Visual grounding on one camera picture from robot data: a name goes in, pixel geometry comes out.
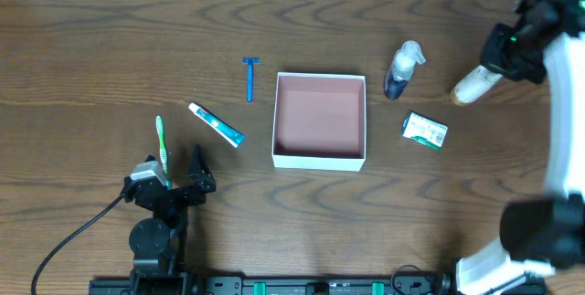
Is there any white cream tube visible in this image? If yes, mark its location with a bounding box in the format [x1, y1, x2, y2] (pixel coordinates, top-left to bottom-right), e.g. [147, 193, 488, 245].
[451, 66, 503, 106]

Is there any clear spray bottle blue liquid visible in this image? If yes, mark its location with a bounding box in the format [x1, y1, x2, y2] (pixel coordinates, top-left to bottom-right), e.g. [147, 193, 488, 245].
[384, 40, 426, 100]

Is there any green white soap pack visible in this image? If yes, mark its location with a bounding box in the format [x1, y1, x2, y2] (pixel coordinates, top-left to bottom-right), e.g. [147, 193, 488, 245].
[401, 112, 448, 150]

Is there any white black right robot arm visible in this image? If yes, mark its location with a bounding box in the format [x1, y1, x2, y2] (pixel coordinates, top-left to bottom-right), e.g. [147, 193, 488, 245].
[443, 0, 584, 294]

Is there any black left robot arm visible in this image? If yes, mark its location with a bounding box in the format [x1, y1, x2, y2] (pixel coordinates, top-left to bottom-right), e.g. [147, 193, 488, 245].
[121, 145, 217, 295]

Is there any green toothbrush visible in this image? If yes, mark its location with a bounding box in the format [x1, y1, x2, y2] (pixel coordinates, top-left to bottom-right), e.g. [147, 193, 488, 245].
[155, 115, 169, 174]

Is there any white green toothpaste tube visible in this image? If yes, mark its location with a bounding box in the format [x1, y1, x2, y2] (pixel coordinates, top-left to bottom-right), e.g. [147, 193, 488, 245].
[188, 102, 245, 148]

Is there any blue disposable razor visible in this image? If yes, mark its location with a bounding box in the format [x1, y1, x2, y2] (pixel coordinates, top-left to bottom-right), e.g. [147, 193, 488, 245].
[241, 57, 261, 102]

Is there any white cardboard box pink inside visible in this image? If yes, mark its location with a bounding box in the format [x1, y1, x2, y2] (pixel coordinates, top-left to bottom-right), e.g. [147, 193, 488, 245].
[271, 72, 367, 172]

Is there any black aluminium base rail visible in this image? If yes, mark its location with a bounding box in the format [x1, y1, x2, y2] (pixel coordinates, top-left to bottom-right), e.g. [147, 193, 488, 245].
[88, 265, 548, 295]

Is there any black left camera cable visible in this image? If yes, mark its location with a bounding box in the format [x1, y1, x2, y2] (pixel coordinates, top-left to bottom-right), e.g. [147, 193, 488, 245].
[30, 194, 127, 295]

